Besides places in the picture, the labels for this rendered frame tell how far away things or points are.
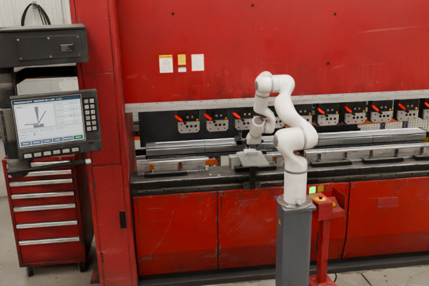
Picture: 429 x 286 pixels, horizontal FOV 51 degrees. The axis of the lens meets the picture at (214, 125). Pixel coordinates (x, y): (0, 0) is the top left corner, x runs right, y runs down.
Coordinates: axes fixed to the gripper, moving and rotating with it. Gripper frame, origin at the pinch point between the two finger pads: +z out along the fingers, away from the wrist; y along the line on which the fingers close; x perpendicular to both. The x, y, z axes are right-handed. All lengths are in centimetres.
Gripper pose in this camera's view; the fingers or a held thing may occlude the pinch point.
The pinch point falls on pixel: (252, 145)
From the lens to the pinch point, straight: 315.4
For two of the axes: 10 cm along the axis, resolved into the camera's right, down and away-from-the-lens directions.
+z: -0.6, 5.5, 8.3
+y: -9.9, 0.5, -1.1
